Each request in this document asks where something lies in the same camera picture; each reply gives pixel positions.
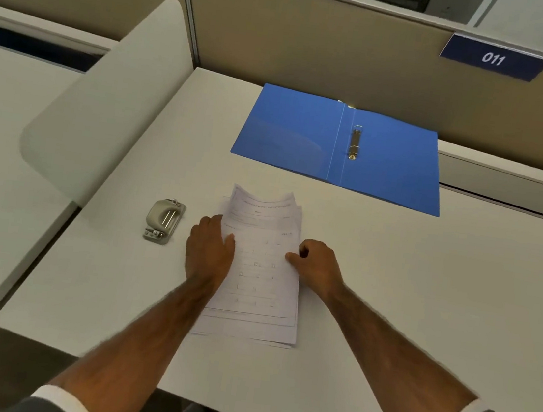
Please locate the person's left hand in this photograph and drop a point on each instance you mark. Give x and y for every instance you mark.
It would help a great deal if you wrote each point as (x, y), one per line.
(206, 252)

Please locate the person's right hand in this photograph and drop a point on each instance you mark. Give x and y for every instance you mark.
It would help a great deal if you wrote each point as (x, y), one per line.
(319, 268)

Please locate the person's left thumb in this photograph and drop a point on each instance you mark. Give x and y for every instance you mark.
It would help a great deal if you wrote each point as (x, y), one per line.
(229, 250)

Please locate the person's right thumb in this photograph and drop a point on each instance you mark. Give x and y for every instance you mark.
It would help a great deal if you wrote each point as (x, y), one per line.
(295, 260)

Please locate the stack of white printed papers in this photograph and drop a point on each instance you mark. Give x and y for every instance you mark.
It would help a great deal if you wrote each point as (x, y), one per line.
(261, 287)

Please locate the person's left forearm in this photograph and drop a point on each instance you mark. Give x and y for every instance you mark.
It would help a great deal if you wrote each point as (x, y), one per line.
(149, 342)

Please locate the person's right forearm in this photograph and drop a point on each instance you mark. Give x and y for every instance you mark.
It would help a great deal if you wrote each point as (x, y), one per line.
(394, 369)

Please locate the grey metal hole punch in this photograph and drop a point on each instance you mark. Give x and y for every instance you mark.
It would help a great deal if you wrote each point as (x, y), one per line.
(164, 219)

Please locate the white rounded desk divider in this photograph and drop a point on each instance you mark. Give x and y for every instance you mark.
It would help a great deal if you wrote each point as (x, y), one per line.
(110, 107)

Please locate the person's left jacket sleeve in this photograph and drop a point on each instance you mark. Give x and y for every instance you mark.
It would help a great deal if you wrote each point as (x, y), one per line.
(51, 404)

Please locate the blue number sign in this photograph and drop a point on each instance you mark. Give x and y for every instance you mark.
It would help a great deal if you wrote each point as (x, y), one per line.
(494, 58)

